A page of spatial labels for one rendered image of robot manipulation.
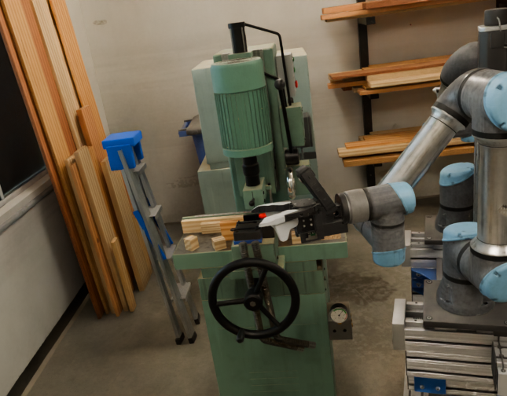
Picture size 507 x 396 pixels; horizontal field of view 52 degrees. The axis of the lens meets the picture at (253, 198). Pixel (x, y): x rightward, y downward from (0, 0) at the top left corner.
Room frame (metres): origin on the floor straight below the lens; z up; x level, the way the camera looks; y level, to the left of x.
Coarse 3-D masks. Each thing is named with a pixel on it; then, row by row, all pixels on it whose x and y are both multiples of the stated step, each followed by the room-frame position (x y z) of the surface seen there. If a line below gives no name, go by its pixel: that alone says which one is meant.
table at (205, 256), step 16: (208, 240) 1.70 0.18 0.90; (288, 240) 1.61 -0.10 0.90; (320, 240) 1.57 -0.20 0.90; (336, 240) 1.55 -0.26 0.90; (176, 256) 1.62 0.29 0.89; (192, 256) 1.62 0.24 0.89; (208, 256) 1.61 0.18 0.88; (224, 256) 1.60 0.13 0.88; (288, 256) 1.57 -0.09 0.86; (304, 256) 1.56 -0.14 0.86; (320, 256) 1.55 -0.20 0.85; (336, 256) 1.54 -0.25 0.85; (240, 272) 1.50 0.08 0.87; (256, 272) 1.49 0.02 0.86
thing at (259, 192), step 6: (264, 180) 1.80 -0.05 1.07; (246, 186) 1.74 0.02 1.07; (252, 186) 1.73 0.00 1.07; (258, 186) 1.73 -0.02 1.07; (264, 186) 1.77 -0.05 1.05; (246, 192) 1.70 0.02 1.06; (252, 192) 1.70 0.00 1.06; (258, 192) 1.69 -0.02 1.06; (264, 192) 1.75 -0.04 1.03; (246, 198) 1.70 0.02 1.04; (258, 198) 1.69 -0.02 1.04; (264, 198) 1.73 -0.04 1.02; (246, 204) 1.70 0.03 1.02; (258, 204) 1.69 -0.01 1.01
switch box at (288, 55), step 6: (288, 54) 1.99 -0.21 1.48; (276, 60) 2.00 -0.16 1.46; (288, 60) 1.99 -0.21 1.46; (276, 66) 2.00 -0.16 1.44; (282, 66) 1.99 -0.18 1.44; (288, 66) 1.99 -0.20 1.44; (282, 72) 1.99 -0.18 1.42; (288, 72) 1.99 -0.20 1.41; (282, 78) 1.99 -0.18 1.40; (288, 78) 1.99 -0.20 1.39; (294, 78) 2.04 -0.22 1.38; (288, 84) 1.99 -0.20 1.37; (294, 84) 1.99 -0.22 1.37; (294, 90) 1.99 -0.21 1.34; (294, 96) 1.99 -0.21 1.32
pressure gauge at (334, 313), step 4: (336, 304) 1.50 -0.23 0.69; (340, 304) 1.50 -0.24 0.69; (332, 308) 1.49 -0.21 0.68; (336, 308) 1.48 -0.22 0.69; (340, 308) 1.48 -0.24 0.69; (344, 308) 1.48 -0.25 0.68; (332, 312) 1.49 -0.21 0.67; (336, 312) 1.48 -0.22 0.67; (340, 312) 1.48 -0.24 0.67; (344, 312) 1.48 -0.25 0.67; (332, 316) 1.49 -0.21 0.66; (336, 316) 1.48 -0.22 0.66; (340, 316) 1.48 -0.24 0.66; (344, 316) 1.48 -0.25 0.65; (332, 320) 1.48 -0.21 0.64; (336, 320) 1.48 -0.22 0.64; (340, 320) 1.48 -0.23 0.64; (344, 320) 1.48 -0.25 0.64
